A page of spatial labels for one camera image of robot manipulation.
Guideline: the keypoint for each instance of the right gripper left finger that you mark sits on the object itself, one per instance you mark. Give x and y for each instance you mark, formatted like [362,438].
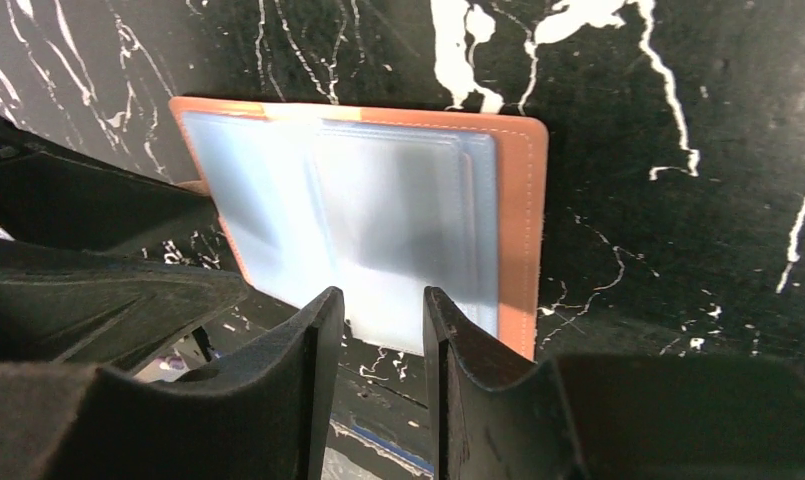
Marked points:
[262,412]

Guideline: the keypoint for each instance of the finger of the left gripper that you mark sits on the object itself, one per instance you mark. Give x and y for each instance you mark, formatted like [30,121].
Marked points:
[66,306]

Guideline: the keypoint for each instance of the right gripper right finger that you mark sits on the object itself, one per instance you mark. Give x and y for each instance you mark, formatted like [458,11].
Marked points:
[497,415]

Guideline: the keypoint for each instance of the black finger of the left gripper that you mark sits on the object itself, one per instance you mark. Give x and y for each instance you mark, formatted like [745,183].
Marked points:
[59,198]

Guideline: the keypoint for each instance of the brown leather card holder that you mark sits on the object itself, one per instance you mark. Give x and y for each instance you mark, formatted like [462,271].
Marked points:
[381,203]

